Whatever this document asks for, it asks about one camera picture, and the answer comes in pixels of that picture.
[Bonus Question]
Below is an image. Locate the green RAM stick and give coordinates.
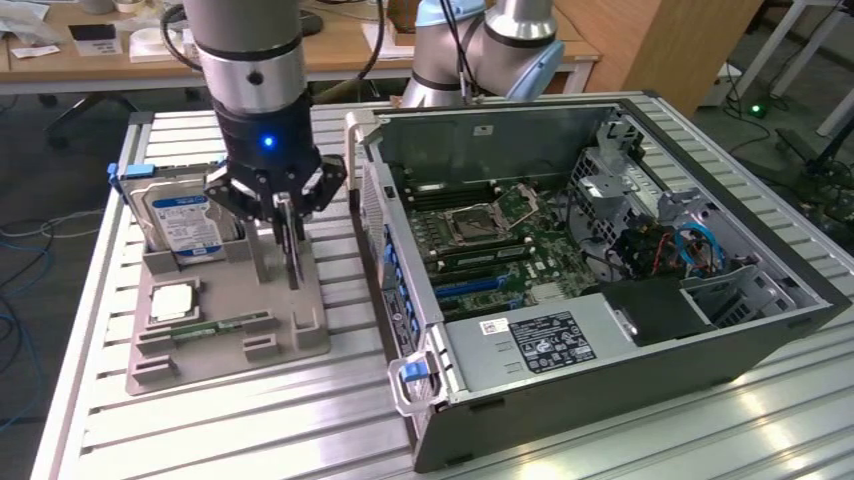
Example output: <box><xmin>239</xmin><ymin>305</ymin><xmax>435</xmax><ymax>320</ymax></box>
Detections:
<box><xmin>169</xmin><ymin>312</ymin><xmax>273</xmax><ymax>342</ymax></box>

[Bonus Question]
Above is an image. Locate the grey parts rack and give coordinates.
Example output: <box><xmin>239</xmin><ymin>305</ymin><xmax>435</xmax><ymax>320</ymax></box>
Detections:
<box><xmin>124</xmin><ymin>219</ymin><xmax>333</xmax><ymax>397</ymax></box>

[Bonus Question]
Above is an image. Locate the white box with black top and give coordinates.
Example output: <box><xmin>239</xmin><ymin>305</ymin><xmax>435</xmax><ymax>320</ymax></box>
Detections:
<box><xmin>68</xmin><ymin>23</ymin><xmax>124</xmax><ymax>57</ymax></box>

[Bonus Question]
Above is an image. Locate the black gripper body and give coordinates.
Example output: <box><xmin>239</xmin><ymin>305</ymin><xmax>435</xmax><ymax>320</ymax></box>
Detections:
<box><xmin>212</xmin><ymin>92</ymin><xmax>321</xmax><ymax>215</ymax></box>

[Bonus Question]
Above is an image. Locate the clear plastic bag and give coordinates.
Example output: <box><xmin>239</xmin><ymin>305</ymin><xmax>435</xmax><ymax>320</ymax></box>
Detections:
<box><xmin>0</xmin><ymin>0</ymin><xmax>52</xmax><ymax>34</ymax></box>

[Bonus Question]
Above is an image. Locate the metal socket cover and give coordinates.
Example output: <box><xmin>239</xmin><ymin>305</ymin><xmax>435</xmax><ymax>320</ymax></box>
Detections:
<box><xmin>491</xmin><ymin>182</ymin><xmax>543</xmax><ymax>226</ymax></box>

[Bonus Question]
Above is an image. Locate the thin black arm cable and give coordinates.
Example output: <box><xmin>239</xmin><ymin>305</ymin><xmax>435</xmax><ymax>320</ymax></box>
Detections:
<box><xmin>438</xmin><ymin>0</ymin><xmax>486</xmax><ymax>105</ymax></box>

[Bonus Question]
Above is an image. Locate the red wire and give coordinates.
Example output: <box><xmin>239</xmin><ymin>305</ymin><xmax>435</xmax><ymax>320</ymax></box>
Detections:
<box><xmin>654</xmin><ymin>232</ymin><xmax>676</xmax><ymax>274</ymax></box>

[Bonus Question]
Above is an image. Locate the blue disk carrier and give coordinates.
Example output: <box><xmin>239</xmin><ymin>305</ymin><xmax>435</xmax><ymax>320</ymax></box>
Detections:
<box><xmin>107</xmin><ymin>154</ymin><xmax>227</xmax><ymax>211</ymax></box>

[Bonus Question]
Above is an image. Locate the wooden cabinet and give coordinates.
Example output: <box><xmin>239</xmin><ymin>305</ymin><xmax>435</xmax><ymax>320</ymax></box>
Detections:
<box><xmin>563</xmin><ymin>0</ymin><xmax>767</xmax><ymax>115</ymax></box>

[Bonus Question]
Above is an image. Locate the black stand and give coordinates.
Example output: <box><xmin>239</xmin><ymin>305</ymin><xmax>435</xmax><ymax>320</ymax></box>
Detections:
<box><xmin>775</xmin><ymin>97</ymin><xmax>854</xmax><ymax>226</ymax></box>

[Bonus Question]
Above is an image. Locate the grey case handle blue tab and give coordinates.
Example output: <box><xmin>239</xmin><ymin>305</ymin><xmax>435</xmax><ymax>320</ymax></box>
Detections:
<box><xmin>385</xmin><ymin>349</ymin><xmax>447</xmax><ymax>417</ymax></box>

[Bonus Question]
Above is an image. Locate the blue floor cable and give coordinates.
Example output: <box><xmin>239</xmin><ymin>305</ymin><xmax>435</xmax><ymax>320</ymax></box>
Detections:
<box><xmin>0</xmin><ymin>234</ymin><xmax>59</xmax><ymax>431</ymax></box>

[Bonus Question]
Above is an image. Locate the RAM stick with white labels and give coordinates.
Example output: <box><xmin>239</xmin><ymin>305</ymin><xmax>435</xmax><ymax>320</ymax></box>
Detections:
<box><xmin>434</xmin><ymin>239</ymin><xmax>536</xmax><ymax>274</ymax></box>

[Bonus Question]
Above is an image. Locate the stack of papers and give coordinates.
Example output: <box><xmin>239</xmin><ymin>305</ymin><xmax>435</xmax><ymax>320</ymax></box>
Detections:
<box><xmin>379</xmin><ymin>22</ymin><xmax>420</xmax><ymax>62</ymax></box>

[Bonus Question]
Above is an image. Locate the white floor cable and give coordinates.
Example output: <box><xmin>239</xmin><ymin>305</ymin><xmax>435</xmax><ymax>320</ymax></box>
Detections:
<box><xmin>0</xmin><ymin>209</ymin><xmax>101</xmax><ymax>240</ymax></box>

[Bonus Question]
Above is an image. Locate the grey power supply unit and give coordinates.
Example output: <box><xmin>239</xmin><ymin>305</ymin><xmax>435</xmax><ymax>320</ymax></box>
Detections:
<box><xmin>442</xmin><ymin>292</ymin><xmax>646</xmax><ymax>394</ymax></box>

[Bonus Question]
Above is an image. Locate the silver CPU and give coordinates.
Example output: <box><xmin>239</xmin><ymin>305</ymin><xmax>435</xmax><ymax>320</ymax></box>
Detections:
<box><xmin>148</xmin><ymin>284</ymin><xmax>201</xmax><ymax>322</ymax></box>

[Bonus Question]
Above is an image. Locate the graphics card with black fan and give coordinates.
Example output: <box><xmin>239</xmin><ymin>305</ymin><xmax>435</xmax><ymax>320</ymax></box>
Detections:
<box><xmin>272</xmin><ymin>192</ymin><xmax>313</xmax><ymax>291</ymax></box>

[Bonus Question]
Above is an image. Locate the hard disk with blue label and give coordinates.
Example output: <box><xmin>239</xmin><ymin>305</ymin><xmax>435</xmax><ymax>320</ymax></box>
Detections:
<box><xmin>121</xmin><ymin>169</ymin><xmax>243</xmax><ymax>264</ymax></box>

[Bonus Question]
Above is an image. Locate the green motherboard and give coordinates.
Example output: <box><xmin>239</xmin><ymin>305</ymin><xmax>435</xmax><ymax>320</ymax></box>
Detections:
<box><xmin>389</xmin><ymin>167</ymin><xmax>606</xmax><ymax>324</ymax></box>

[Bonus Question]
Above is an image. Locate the blue wire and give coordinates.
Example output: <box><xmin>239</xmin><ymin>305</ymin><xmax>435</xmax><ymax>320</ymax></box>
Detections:
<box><xmin>671</xmin><ymin>222</ymin><xmax>728</xmax><ymax>279</ymax></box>

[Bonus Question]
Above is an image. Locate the white table frame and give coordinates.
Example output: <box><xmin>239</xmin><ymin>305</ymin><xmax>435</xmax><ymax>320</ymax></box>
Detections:
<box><xmin>730</xmin><ymin>0</ymin><xmax>854</xmax><ymax>137</ymax></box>

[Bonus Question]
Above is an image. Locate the black open PC case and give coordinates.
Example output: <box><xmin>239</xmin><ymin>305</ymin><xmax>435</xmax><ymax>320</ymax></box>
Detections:
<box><xmin>343</xmin><ymin>97</ymin><xmax>854</xmax><ymax>474</ymax></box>

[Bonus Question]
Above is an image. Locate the low metal disk bay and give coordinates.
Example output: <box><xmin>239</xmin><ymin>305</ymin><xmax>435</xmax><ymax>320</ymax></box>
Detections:
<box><xmin>679</xmin><ymin>262</ymin><xmax>806</xmax><ymax>329</ymax></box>

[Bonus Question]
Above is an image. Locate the CPU socket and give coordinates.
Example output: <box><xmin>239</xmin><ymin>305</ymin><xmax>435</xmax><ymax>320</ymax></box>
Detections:
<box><xmin>447</xmin><ymin>205</ymin><xmax>512</xmax><ymax>244</ymax></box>

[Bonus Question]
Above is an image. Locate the tall metal disk bay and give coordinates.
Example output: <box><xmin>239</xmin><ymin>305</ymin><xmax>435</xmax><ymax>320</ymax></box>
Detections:
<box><xmin>566</xmin><ymin>117</ymin><xmax>668</xmax><ymax>241</ymax></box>

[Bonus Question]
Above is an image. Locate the wooden desk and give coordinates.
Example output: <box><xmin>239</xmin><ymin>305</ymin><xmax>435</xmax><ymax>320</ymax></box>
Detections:
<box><xmin>0</xmin><ymin>0</ymin><xmax>602</xmax><ymax>109</ymax></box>

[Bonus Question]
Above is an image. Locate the beige card retention latch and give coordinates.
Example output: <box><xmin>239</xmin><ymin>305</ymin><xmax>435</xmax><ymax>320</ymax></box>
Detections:
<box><xmin>343</xmin><ymin>110</ymin><xmax>376</xmax><ymax>196</ymax></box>

